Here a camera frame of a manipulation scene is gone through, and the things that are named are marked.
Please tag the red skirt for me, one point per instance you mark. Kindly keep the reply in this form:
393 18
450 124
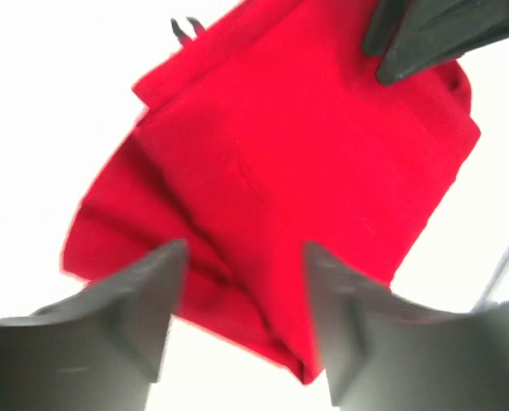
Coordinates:
268 130

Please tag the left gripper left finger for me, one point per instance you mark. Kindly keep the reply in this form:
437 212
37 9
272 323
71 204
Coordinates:
100 349

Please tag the aluminium mounting rail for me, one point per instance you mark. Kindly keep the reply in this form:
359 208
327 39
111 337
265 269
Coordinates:
506 265

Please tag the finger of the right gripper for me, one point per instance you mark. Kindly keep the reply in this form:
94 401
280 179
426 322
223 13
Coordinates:
436 32
384 22

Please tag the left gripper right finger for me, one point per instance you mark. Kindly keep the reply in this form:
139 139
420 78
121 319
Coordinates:
382 352

